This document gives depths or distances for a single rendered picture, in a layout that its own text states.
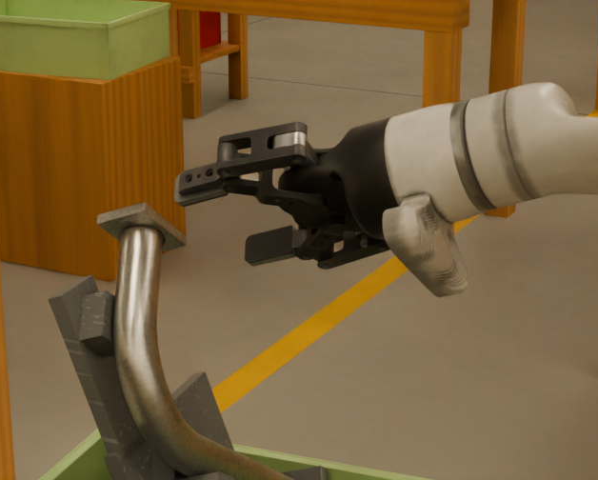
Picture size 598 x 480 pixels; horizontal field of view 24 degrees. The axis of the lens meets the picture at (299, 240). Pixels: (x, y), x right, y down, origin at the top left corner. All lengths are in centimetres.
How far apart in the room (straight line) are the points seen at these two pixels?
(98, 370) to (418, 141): 28
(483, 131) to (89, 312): 31
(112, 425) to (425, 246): 27
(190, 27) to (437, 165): 539
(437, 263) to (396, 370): 281
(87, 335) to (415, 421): 247
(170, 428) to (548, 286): 340
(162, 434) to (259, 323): 301
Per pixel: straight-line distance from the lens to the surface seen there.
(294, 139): 86
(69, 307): 96
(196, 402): 108
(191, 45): 623
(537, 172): 84
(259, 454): 114
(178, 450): 96
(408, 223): 82
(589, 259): 455
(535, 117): 83
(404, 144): 86
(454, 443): 329
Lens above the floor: 149
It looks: 19 degrees down
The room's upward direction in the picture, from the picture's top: straight up
